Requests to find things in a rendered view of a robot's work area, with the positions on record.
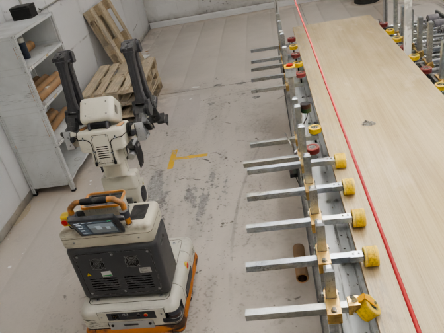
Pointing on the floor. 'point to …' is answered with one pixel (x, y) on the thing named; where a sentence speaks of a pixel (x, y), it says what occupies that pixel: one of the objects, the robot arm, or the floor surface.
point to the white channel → (407, 26)
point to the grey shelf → (17, 125)
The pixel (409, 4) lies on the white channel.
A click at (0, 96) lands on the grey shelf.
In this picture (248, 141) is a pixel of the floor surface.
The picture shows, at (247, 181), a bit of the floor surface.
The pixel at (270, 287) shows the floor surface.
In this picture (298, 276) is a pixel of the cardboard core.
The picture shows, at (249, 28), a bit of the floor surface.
